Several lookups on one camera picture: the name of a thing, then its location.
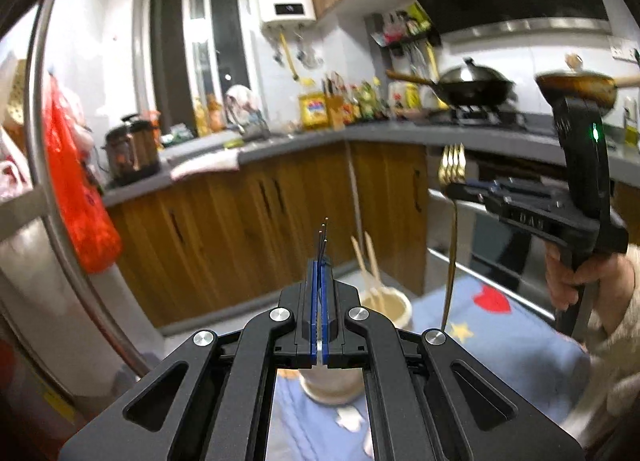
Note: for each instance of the wall spice rack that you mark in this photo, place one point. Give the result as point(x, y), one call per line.
point(405, 28)

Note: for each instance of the silver fork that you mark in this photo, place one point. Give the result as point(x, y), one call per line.
point(320, 348)

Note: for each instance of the gas stove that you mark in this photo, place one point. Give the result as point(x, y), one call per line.
point(480, 116)

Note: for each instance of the grey kitchen countertop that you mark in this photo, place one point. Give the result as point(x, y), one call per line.
point(390, 133)

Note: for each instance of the brown frying pan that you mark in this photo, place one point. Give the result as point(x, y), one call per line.
point(575, 83)

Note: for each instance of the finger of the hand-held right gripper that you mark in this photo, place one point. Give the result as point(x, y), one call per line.
point(470, 192)
point(492, 184)

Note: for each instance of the black wok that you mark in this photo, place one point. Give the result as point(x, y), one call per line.
point(475, 86)

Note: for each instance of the red plastic bag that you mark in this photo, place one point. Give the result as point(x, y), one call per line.
point(75, 191)

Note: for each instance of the white towel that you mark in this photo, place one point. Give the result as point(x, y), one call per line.
point(205, 163)

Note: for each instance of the stainless steel refrigerator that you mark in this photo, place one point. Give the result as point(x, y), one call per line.
point(30, 301)

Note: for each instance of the wooden chopstick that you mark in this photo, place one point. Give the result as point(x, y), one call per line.
point(362, 276)
point(374, 266)

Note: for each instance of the knife block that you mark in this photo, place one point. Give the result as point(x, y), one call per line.
point(334, 106)

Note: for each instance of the wooden base cabinets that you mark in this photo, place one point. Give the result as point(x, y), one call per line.
point(225, 241)

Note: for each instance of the row of condiment bottles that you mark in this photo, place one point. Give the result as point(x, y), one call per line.
point(370, 101)

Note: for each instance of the gold fork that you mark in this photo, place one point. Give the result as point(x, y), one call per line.
point(451, 168)

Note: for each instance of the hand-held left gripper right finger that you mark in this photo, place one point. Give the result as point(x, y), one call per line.
point(400, 391)

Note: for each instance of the person's right hand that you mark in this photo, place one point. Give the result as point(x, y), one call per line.
point(560, 281)

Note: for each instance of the person's right forearm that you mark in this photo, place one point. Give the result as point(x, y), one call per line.
point(615, 366)

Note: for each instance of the blue printed blanket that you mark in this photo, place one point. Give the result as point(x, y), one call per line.
point(500, 356)

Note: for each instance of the cream ceramic utensil holder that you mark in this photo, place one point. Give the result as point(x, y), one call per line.
point(395, 311)

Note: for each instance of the yellow oil bottle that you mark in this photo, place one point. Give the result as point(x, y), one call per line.
point(312, 111)

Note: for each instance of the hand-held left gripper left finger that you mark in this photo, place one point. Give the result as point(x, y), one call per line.
point(240, 391)

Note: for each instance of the dark rice cooker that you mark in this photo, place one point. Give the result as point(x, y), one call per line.
point(132, 151)

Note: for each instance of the stainless steel oven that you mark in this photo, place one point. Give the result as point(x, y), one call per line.
point(500, 251)

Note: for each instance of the wall outlet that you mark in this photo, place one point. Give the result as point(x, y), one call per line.
point(625, 50)

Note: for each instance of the kitchen window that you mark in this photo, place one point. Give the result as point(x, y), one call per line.
point(200, 56)

